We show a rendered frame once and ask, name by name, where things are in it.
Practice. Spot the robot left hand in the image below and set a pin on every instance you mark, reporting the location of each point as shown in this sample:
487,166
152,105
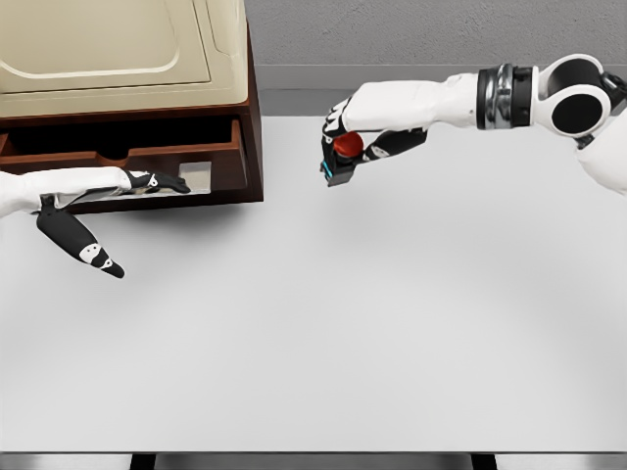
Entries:
83,185

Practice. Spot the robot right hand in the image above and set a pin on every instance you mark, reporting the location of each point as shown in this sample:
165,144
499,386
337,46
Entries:
387,105

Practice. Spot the red button black switch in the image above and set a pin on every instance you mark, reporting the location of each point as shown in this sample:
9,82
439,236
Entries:
345,161

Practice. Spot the brown wooden cabinet drawer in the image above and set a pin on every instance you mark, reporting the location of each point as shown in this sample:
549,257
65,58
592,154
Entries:
161,166

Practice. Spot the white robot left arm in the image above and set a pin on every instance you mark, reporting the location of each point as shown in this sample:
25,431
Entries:
14,193

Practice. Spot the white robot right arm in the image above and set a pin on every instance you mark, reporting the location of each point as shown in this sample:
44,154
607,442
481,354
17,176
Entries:
539,93

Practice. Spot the brown cabinet with beige top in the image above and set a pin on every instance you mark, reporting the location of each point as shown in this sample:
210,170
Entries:
98,49

